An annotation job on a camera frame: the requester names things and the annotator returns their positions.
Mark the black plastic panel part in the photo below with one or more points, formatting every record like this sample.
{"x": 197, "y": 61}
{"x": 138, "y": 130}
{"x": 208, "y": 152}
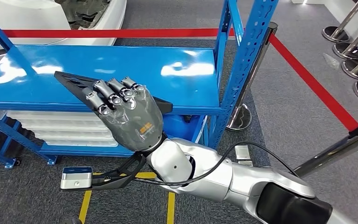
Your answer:
{"x": 74, "y": 83}

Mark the chrome stanchion black top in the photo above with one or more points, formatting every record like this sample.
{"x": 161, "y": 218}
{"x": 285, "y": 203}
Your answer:
{"x": 244, "y": 119}
{"x": 330, "y": 154}

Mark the red barrier belt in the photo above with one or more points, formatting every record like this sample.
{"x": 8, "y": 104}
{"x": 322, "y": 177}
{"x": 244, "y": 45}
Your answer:
{"x": 105, "y": 33}
{"x": 315, "y": 86}

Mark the yellow floor tape square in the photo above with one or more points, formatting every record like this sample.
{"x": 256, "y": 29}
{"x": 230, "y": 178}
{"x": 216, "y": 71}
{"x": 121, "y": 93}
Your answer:
{"x": 84, "y": 204}

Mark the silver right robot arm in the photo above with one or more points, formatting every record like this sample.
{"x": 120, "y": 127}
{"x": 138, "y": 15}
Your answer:
{"x": 244, "y": 182}

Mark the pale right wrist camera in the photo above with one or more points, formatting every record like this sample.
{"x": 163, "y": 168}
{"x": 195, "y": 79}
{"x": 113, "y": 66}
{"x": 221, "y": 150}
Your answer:
{"x": 75, "y": 179}

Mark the silver floor socket plate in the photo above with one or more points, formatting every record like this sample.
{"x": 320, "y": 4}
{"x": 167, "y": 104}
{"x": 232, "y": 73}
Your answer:
{"x": 243, "y": 152}
{"x": 245, "y": 163}

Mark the blue metal shelf rack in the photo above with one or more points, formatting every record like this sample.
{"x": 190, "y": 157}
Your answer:
{"x": 135, "y": 68}

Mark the white car body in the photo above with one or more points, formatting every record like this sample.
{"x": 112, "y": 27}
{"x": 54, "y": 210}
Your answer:
{"x": 27, "y": 18}

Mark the blue plastic bin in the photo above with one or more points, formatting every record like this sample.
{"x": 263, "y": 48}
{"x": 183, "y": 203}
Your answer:
{"x": 179, "y": 126}

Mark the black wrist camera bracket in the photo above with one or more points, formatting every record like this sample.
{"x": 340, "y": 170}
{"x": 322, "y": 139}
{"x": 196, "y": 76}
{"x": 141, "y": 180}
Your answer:
{"x": 120, "y": 177}

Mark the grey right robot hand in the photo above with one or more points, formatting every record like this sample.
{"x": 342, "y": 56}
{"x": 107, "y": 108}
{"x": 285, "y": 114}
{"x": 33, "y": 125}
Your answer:
{"x": 132, "y": 120}

